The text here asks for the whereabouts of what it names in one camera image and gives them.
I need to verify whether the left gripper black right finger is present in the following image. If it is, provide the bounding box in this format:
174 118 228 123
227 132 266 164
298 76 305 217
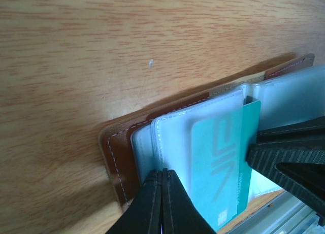
162 169 215 233

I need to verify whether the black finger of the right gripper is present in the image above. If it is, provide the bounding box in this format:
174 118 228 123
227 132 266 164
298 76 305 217
246 116 324 226

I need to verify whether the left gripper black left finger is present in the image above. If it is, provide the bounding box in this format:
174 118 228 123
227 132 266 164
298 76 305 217
107 171 162 233

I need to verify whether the brown leather card holder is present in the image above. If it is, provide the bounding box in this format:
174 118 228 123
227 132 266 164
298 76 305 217
99 53 324 211

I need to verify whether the aluminium front rail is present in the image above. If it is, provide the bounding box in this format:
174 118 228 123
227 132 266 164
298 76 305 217
227 192 324 233

